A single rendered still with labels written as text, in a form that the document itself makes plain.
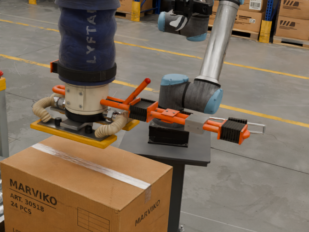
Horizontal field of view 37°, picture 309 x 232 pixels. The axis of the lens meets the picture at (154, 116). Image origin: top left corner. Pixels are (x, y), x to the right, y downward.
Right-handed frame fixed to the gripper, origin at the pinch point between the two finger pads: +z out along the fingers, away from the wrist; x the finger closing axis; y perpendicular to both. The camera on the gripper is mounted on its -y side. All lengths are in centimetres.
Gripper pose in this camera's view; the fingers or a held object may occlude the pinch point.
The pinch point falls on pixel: (178, 11)
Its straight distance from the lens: 184.6
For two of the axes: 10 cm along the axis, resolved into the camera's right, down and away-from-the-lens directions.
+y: -9.0, -2.2, 3.8
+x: 0.7, -9.2, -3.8
